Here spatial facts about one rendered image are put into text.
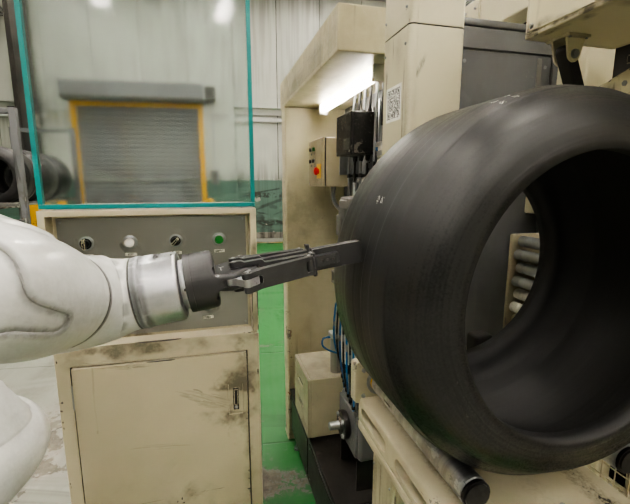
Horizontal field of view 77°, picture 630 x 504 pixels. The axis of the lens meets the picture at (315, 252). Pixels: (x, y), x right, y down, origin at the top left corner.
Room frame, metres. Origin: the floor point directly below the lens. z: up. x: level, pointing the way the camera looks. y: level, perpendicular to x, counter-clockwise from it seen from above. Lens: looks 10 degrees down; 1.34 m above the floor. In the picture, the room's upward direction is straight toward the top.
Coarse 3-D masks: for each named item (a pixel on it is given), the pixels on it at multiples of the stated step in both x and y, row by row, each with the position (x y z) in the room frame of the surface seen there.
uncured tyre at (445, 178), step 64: (448, 128) 0.55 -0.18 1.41; (512, 128) 0.49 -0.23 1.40; (576, 128) 0.49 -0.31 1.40; (448, 192) 0.47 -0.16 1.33; (512, 192) 0.47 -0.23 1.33; (576, 192) 0.80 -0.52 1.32; (384, 256) 0.49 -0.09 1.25; (448, 256) 0.45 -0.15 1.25; (576, 256) 0.82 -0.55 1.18; (384, 320) 0.48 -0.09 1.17; (448, 320) 0.45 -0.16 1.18; (512, 320) 0.84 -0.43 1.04; (576, 320) 0.79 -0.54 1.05; (384, 384) 0.51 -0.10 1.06; (448, 384) 0.46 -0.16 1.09; (512, 384) 0.76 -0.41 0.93; (576, 384) 0.69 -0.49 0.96; (448, 448) 0.49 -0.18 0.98; (512, 448) 0.48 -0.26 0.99; (576, 448) 0.50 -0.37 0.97
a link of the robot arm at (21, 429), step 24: (0, 384) 0.63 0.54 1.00; (0, 408) 0.60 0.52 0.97; (24, 408) 0.65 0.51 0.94; (0, 432) 0.58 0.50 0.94; (24, 432) 0.62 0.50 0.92; (48, 432) 0.67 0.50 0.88; (0, 456) 0.56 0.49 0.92; (24, 456) 0.59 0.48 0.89; (0, 480) 0.54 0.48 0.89; (24, 480) 0.59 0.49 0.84
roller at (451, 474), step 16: (384, 400) 0.75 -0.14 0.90; (400, 416) 0.68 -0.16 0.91; (416, 432) 0.63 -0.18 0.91; (432, 448) 0.58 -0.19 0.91; (432, 464) 0.57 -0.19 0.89; (448, 464) 0.54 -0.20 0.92; (464, 464) 0.53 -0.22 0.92; (448, 480) 0.53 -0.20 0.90; (464, 480) 0.50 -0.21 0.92; (480, 480) 0.50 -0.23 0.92; (464, 496) 0.49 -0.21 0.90; (480, 496) 0.49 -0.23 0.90
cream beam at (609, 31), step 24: (528, 0) 0.92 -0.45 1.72; (552, 0) 0.85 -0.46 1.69; (576, 0) 0.80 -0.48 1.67; (600, 0) 0.75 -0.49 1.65; (624, 0) 0.73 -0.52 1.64; (528, 24) 0.91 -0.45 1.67; (552, 24) 0.85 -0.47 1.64; (576, 24) 0.83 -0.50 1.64; (600, 24) 0.83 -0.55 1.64; (624, 24) 0.83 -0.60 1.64
